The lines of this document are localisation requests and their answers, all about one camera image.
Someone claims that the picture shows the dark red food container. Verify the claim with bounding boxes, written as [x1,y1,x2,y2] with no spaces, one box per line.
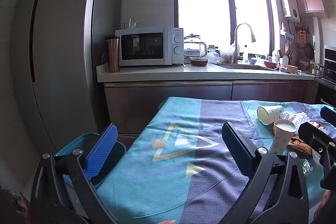
[190,56,209,67]

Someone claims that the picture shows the white paper cup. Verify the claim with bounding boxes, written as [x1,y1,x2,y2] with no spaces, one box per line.
[257,105,284,126]
[269,119,297,155]

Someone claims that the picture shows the red bowl on counter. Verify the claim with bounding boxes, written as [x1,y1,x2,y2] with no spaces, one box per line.
[264,61,277,69]

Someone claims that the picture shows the black frying pan hanging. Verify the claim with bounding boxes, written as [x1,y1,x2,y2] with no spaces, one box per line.
[304,36,315,60]

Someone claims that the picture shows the colourful packets on floor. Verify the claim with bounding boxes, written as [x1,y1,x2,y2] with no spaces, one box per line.
[11,191,29,218]

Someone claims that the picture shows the chrome kitchen faucet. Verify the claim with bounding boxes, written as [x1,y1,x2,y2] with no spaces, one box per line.
[232,23,256,64]

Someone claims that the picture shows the white microwave oven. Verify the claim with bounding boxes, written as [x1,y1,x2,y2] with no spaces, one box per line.
[115,26,184,67]

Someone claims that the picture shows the gold snack wrapper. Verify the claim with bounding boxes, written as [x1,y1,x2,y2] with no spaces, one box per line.
[288,136,312,155]

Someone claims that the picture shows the dark base cabinets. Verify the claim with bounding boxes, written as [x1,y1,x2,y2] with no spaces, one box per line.
[103,79,320,135]

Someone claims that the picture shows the glass electric kettle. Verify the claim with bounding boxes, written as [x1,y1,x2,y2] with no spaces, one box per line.
[183,34,207,59]

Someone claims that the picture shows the silver refrigerator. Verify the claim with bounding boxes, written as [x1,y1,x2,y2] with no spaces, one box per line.
[10,0,121,153]

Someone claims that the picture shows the white water heater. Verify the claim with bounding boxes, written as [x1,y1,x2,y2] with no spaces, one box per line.
[281,0,300,23]

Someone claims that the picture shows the small clear candy wrapper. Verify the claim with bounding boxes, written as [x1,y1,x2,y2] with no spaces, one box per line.
[299,159,314,175]

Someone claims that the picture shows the window with dark frame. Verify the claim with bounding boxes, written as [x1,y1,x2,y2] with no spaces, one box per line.
[174,0,274,56]

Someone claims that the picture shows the person's right hand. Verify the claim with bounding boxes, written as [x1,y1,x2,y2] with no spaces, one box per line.
[314,190,335,219]

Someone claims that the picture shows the teal patterned tablecloth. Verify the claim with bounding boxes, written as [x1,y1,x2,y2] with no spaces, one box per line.
[63,97,336,224]

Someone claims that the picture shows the teal plastic trash bin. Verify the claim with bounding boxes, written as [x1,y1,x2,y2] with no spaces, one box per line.
[54,133,126,189]

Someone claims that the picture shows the white tissue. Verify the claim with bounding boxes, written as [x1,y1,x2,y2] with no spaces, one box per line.
[280,111,315,129]

